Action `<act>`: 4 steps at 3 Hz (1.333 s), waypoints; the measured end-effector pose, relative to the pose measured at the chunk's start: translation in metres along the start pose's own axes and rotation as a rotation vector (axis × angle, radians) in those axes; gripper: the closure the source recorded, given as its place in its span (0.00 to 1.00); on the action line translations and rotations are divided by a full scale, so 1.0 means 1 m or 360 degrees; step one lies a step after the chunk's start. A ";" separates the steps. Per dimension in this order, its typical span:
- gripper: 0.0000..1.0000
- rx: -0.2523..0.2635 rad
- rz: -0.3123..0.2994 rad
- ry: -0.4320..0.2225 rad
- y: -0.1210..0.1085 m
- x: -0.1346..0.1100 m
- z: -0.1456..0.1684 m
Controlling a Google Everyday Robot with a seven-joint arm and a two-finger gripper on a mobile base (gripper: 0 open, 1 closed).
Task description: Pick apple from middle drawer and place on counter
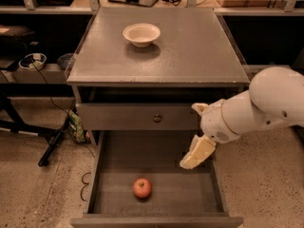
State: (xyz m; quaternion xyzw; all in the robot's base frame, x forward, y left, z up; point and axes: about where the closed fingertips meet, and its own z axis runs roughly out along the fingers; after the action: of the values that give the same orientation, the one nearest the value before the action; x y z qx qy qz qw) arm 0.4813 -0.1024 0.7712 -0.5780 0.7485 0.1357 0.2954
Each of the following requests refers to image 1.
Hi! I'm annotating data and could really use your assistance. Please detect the white bowl with cable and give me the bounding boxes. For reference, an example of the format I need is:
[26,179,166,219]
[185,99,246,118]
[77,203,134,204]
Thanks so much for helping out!
[18,53,47,70]

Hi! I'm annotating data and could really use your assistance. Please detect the grey wooden drawer cabinet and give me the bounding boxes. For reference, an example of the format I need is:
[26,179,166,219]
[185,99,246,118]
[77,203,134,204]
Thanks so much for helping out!
[64,6,255,228]

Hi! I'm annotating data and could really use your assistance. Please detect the black floor cable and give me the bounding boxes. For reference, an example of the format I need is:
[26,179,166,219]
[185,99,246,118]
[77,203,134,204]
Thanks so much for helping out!
[79,171,93,202]

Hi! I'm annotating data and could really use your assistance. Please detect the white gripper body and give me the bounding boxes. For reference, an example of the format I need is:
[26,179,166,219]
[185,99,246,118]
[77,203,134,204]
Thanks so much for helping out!
[200,100,239,143]

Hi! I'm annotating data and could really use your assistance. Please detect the grey metal shelf rack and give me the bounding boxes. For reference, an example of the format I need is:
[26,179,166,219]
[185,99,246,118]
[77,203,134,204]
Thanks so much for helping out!
[0,0,304,87]

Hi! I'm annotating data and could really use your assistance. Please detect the open grey middle drawer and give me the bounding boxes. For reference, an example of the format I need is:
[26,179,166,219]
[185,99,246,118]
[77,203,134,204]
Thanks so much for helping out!
[70,130,243,228]

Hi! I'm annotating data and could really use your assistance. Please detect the closed grey top drawer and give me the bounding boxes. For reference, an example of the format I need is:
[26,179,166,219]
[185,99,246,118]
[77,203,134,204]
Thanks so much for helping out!
[76,103,199,130]

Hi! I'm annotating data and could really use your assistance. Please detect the red apple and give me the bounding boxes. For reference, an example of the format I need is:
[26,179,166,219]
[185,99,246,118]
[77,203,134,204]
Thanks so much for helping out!
[133,178,152,199]

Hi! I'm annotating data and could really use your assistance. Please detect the round metal drawer knob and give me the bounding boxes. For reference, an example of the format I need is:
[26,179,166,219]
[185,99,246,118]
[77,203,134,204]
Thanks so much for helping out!
[153,115,162,123]

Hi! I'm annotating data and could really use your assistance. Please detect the green snack bag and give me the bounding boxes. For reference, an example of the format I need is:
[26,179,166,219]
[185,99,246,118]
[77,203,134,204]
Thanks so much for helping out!
[68,110,86,143]

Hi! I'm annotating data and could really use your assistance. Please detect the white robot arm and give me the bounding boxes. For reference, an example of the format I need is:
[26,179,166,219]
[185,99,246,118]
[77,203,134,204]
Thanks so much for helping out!
[180,66,304,169]

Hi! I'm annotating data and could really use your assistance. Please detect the black stand legs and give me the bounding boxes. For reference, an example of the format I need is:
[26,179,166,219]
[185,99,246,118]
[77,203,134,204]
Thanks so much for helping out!
[0,93,68,167]

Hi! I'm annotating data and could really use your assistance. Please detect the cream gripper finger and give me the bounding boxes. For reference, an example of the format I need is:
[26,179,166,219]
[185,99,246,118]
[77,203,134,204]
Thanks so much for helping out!
[191,103,208,116]
[180,135,217,169]

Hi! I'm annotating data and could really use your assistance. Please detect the white ceramic bowl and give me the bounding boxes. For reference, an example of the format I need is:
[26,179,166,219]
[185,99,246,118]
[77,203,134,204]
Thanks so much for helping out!
[123,23,161,48]

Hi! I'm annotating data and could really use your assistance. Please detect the dark grey bowl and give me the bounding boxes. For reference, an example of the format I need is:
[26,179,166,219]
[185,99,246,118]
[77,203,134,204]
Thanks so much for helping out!
[57,53,74,69]

